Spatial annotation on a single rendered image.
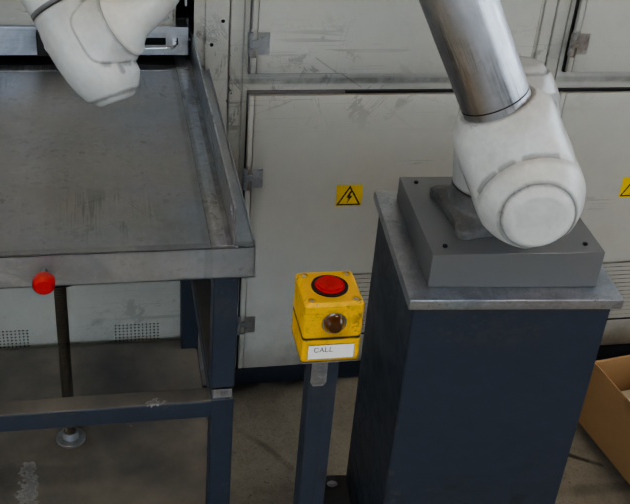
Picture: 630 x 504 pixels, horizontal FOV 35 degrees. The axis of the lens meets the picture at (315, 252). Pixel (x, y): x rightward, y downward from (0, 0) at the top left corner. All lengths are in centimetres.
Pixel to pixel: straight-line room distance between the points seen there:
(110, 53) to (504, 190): 60
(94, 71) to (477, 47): 55
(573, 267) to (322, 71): 73
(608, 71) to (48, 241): 134
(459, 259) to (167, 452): 82
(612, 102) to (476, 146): 101
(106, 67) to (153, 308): 98
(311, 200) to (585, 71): 67
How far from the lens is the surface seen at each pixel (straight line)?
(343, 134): 221
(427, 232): 167
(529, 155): 141
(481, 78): 139
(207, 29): 208
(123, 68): 153
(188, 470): 210
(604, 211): 254
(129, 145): 180
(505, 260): 164
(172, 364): 235
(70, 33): 153
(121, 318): 241
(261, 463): 237
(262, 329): 245
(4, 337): 245
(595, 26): 230
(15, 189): 168
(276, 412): 250
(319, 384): 142
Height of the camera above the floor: 166
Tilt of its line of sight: 32 degrees down
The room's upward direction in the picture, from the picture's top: 5 degrees clockwise
